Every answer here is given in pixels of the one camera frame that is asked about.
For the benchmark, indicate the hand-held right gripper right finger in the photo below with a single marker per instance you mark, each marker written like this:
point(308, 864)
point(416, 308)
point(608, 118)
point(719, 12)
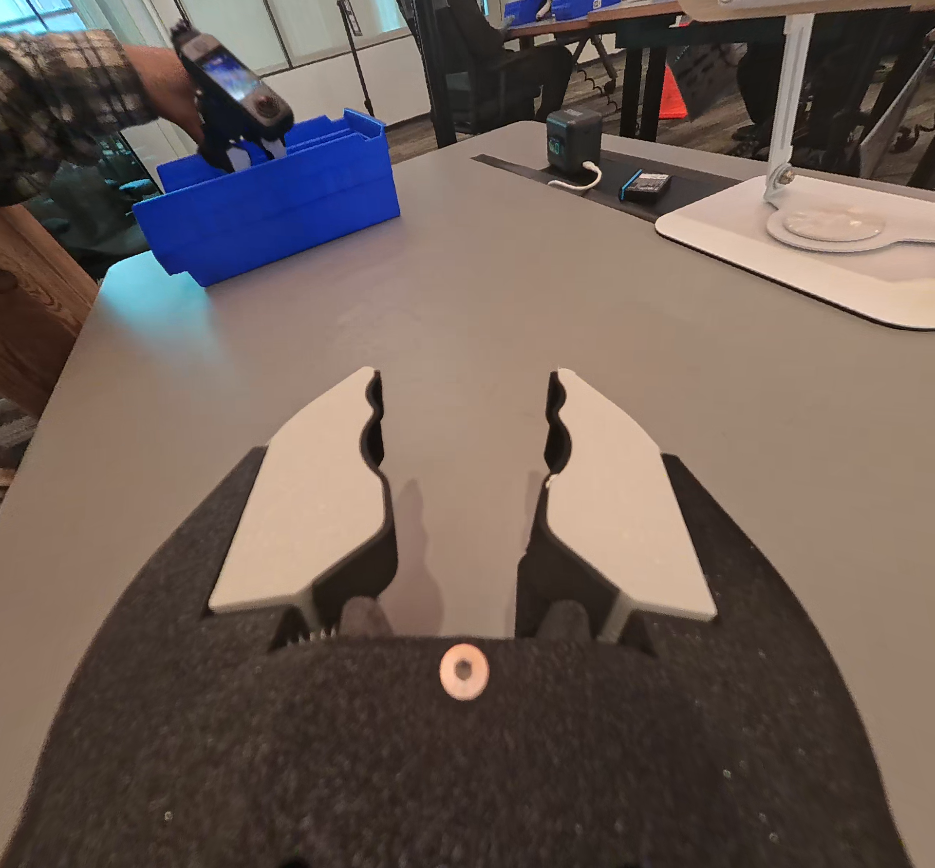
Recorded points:
point(621, 517)

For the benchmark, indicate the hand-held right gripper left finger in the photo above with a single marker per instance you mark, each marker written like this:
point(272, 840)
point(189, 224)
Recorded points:
point(307, 510)

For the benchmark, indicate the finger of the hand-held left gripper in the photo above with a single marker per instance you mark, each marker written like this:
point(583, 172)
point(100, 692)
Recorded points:
point(275, 150)
point(237, 159)

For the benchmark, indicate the blue plastic bin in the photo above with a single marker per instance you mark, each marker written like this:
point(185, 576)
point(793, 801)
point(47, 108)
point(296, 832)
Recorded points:
point(277, 218)

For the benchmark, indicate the person's left forearm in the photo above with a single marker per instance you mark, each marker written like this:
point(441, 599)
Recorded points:
point(66, 101)

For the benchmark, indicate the person's left hand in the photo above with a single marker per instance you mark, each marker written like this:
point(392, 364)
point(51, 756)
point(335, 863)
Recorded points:
point(172, 97)

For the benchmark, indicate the black charger case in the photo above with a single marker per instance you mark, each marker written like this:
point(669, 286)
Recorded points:
point(573, 145)

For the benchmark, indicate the white board stand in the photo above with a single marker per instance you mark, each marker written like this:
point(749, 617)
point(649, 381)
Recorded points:
point(730, 239)

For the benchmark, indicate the wooden office desk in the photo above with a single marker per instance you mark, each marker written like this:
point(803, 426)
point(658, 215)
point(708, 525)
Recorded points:
point(628, 12)

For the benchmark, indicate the orange traffic cone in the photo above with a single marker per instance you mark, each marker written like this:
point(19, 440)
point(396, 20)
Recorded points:
point(673, 101)

